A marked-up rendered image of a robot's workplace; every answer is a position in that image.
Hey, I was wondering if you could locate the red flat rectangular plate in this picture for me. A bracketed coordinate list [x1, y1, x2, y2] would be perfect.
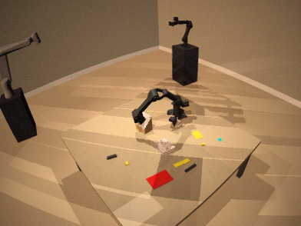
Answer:
[146, 170, 173, 189]

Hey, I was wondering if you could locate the yellow flat bar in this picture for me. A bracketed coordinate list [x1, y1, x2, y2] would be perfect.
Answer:
[174, 158, 190, 168]

